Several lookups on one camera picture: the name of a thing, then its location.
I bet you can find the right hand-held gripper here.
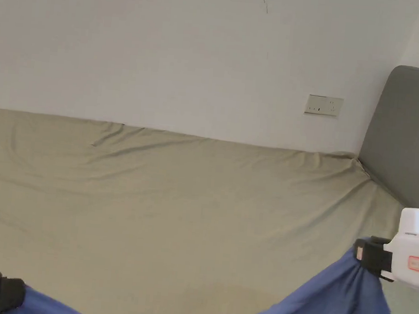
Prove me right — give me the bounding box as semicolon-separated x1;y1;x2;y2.
347;203;419;314

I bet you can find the blue shirt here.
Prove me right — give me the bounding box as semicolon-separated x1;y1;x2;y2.
4;216;412;314

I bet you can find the white wall socket plate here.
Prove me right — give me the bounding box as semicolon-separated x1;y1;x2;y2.
304;94;345;118

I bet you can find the grey padded headboard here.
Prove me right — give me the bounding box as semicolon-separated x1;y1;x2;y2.
353;62;419;213

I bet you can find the bed with beige sheet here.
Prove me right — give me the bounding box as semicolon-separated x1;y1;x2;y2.
0;107;419;314

